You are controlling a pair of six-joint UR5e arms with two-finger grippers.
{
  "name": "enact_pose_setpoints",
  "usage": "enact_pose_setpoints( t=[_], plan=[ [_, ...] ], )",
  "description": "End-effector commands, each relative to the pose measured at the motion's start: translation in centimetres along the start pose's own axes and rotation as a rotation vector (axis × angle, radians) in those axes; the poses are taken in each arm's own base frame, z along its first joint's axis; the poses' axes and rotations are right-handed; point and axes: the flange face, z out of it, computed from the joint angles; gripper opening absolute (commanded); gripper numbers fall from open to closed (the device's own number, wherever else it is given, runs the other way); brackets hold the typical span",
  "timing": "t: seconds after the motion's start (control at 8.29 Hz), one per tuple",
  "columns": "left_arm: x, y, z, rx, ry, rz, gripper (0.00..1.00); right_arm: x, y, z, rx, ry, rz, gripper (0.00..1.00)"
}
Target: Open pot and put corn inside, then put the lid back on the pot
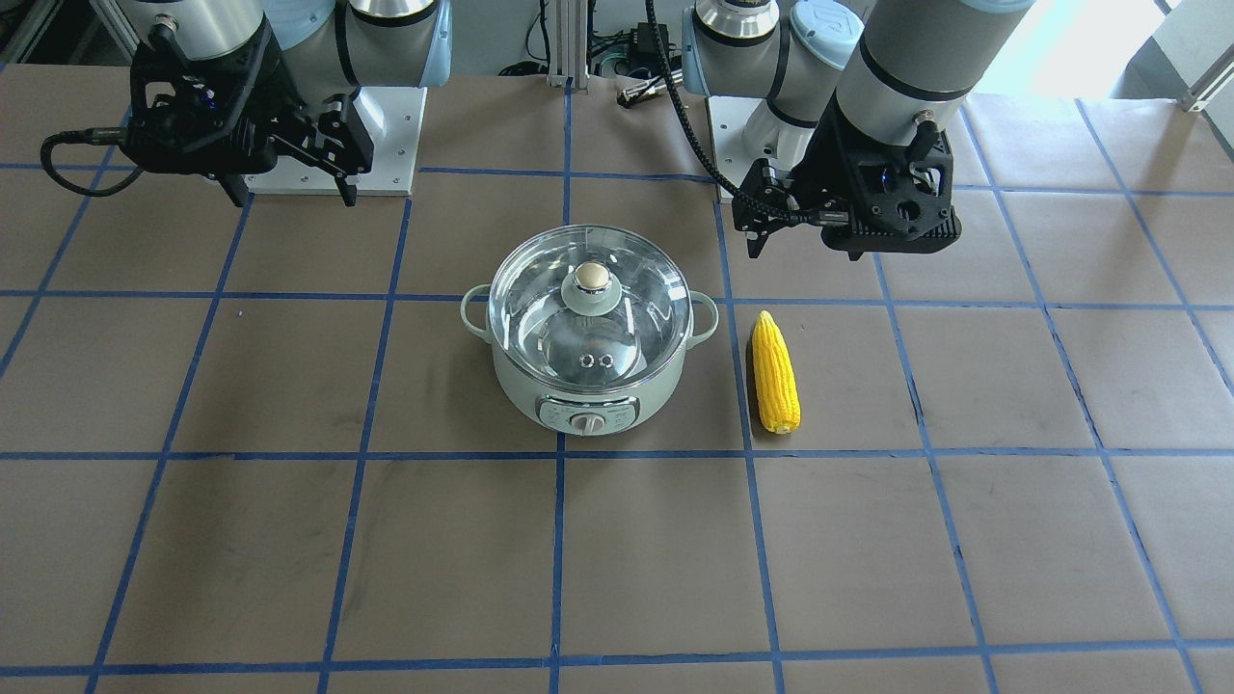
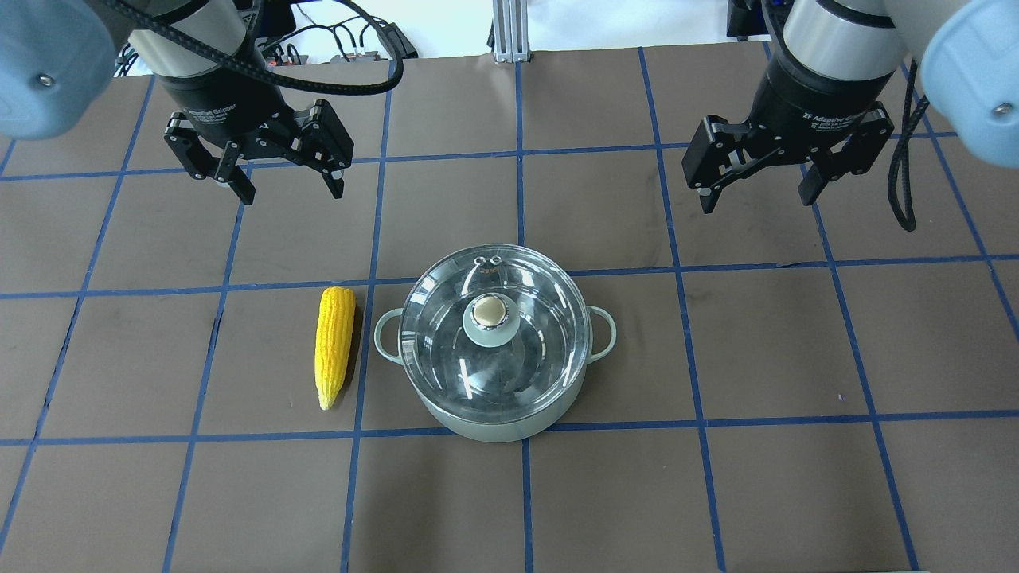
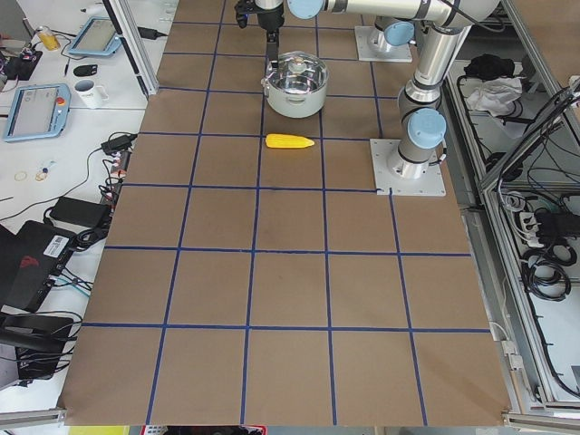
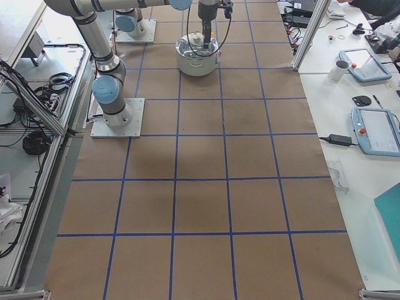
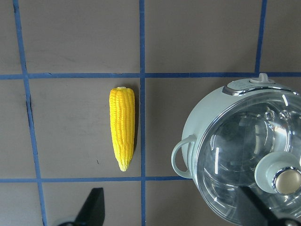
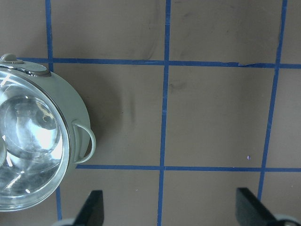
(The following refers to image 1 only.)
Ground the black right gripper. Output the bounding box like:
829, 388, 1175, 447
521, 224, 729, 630
120, 21, 374, 209

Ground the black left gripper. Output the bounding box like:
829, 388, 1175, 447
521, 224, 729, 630
732, 100, 963, 259

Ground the yellow corn cob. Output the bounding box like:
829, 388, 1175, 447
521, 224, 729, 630
752, 310, 802, 436

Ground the glass pot lid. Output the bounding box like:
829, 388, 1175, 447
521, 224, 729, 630
487, 225, 692, 391

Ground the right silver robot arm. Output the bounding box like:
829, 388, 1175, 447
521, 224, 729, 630
120, 1, 453, 206

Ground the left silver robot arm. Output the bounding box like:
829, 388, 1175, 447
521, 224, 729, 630
682, 1, 1030, 261

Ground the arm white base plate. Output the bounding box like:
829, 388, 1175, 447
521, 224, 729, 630
244, 85, 428, 198
707, 95, 817, 184

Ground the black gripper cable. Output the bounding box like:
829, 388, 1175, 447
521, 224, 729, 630
39, 127, 146, 198

